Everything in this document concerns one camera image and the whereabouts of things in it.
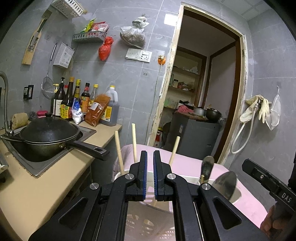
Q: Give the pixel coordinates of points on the wooden chopstick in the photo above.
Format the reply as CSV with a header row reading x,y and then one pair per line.
x,y
119,155

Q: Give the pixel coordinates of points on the clear bag of dried goods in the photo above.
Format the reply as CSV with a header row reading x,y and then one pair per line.
x,y
134,35

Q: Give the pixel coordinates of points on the grey wire shelf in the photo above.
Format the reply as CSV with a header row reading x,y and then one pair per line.
x,y
89,37

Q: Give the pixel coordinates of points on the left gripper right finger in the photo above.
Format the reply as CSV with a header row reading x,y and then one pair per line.
x,y
200,211

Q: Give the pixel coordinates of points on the grey cabinet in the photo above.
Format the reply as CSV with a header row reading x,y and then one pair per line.
x,y
197,138

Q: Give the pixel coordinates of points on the orange spice packet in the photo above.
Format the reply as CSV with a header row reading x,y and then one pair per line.
x,y
97,109

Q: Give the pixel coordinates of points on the white grater box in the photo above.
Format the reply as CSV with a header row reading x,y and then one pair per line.
x,y
63,56

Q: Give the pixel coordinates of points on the red plastic bag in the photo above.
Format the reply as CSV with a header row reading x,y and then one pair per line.
x,y
105,49

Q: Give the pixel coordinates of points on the orange wall hook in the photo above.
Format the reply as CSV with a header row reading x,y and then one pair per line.
x,y
161,60

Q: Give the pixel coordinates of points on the dark soy sauce bottle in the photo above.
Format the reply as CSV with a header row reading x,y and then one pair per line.
x,y
67,102

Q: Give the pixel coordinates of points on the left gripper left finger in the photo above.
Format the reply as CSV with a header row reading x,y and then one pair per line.
x,y
98,212

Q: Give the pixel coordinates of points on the white wall socket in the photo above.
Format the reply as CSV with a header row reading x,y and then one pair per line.
x,y
138,55

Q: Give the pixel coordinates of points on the black wok with lid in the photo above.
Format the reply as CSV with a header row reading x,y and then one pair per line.
x,y
48,135

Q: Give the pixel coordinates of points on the right hand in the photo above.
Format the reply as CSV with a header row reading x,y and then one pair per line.
x,y
279,224

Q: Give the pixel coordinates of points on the white wall rack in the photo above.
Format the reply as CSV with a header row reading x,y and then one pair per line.
x,y
69,8

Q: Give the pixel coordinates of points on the mesh strainer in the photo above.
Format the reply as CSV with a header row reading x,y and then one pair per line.
x,y
47,87

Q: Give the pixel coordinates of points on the cream rubber gloves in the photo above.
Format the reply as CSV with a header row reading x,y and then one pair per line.
x,y
256,103

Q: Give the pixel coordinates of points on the black pot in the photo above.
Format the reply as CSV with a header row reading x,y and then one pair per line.
x,y
213,115

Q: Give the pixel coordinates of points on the large oil jug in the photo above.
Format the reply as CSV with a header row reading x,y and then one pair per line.
x,y
109,116

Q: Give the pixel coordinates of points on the blue white salt bag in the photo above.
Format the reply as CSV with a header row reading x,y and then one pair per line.
x,y
77,114

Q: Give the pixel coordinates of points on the steel faucet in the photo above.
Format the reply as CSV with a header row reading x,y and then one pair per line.
x,y
8,131

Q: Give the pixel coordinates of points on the clear mesh bag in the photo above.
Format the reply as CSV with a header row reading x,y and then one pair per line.
x,y
273,118

